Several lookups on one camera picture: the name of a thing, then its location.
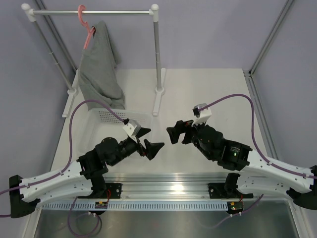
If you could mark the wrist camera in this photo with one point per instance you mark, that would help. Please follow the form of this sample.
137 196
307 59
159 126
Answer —
131 127
202 114

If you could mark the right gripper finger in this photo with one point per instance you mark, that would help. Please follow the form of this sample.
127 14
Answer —
174 133
180 124

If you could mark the pink plastic hanger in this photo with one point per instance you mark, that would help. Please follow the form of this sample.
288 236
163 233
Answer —
90 30

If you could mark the white slotted cable duct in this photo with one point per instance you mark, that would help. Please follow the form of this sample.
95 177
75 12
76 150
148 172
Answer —
139 206

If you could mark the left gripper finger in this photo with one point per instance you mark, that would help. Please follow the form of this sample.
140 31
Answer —
151 149
142 131

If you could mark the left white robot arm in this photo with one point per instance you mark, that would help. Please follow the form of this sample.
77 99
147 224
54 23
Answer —
82 178

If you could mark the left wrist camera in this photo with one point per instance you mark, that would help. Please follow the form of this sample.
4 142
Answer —
131 127

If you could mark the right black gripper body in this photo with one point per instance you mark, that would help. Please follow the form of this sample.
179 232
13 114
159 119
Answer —
191 133

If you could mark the left aluminium frame post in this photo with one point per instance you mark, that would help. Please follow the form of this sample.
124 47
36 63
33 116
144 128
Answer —
60 42

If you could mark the grey t shirt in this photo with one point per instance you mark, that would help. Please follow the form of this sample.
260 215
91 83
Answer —
97 70

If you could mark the white plastic basket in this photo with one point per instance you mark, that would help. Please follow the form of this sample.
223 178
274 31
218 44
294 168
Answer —
100 123

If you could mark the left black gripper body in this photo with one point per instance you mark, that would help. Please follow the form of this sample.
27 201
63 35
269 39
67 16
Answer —
128 148

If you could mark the right aluminium frame post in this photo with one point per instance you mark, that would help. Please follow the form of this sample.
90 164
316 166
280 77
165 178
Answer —
271 36

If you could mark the aluminium mounting rail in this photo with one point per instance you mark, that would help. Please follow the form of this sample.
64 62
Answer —
172 186

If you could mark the aluminium frame post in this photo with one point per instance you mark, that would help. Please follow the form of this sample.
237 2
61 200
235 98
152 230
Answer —
271 36
60 42

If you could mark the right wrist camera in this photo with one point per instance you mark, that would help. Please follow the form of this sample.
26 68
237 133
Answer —
202 114

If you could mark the white clothes rack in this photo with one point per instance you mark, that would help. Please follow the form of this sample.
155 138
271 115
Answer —
153 12

